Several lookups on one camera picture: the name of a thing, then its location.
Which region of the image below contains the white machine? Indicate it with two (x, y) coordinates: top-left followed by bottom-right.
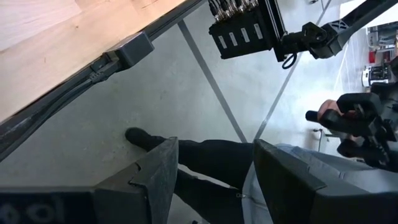
(361, 63), (392, 88)

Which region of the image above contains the person's hand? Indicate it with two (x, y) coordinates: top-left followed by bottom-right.
(317, 98), (345, 124)

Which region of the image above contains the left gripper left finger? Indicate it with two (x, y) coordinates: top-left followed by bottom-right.
(93, 136), (180, 224)

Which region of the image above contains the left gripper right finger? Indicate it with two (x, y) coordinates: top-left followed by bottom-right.
(253, 138), (398, 224)

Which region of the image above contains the black electronics box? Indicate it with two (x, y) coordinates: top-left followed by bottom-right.
(208, 0), (287, 60)

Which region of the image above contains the person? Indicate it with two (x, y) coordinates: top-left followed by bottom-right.
(124, 99), (398, 224)

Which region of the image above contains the black metal table frame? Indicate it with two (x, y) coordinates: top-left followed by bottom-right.
(0, 0), (208, 162)

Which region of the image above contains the black leader arm handle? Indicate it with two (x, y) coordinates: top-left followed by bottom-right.
(305, 55), (398, 172)

